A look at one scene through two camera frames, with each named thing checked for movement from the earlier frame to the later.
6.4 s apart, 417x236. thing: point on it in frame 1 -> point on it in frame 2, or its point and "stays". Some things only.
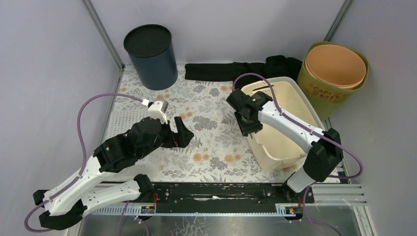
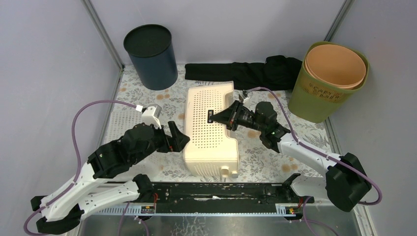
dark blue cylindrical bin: (151, 49) stays
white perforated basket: (149, 165) stays
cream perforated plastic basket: (274, 150) -> (211, 151)
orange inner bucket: (336, 66) stays
